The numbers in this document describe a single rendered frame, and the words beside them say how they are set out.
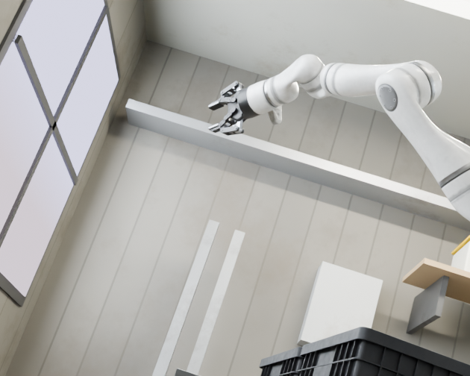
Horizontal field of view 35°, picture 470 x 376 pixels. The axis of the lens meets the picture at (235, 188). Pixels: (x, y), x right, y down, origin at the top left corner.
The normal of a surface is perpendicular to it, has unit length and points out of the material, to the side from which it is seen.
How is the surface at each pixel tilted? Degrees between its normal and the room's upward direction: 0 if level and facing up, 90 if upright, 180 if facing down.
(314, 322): 90
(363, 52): 180
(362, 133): 90
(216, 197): 90
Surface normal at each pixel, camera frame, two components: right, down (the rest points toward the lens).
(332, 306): 0.06, -0.36
